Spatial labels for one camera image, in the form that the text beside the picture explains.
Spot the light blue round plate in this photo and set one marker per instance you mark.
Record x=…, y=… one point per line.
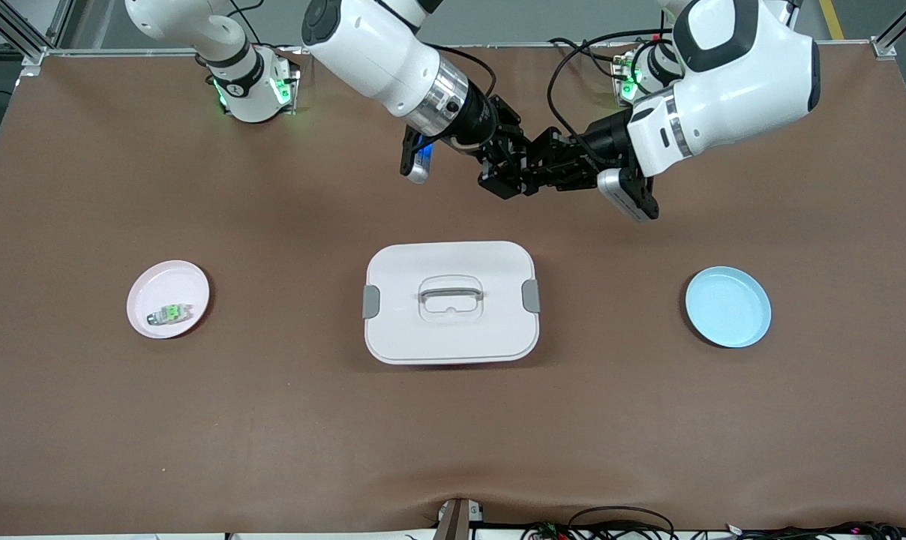
x=727, y=307

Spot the green and clear switch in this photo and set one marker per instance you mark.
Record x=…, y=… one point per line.
x=172, y=313

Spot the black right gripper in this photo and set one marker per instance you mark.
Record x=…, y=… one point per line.
x=480, y=120

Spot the brown table mat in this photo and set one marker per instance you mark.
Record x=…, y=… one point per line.
x=453, y=435

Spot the aluminium frame strut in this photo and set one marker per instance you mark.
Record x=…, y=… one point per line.
x=18, y=34
x=899, y=34

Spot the grey table edge bracket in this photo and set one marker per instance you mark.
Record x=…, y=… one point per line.
x=457, y=519

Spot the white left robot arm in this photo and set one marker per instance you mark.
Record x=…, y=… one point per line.
x=745, y=82

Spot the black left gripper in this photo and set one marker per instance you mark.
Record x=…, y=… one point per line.
x=605, y=137

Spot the pink round plate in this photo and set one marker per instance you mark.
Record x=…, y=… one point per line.
x=168, y=289

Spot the white lidded storage box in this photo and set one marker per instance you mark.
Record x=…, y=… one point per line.
x=453, y=337

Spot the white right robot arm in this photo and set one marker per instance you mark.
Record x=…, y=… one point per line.
x=378, y=52

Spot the aluminium frame rail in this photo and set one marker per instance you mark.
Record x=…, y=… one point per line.
x=160, y=52

